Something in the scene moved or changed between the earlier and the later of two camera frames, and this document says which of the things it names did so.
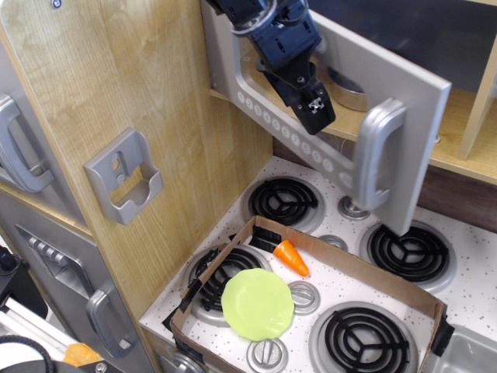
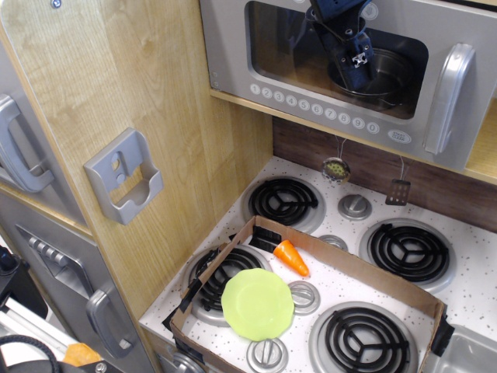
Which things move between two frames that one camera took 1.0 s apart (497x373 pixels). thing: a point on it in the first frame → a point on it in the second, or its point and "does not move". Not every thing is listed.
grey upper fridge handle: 12,158 does not move
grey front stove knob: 267,356 does not move
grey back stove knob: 351,211 does not move
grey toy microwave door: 391,163 → 460,77
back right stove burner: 425,254 does not move
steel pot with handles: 346,92 → 394,77
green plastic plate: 257,304 does not move
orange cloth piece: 78,354 does not move
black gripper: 286,37 → 340,19
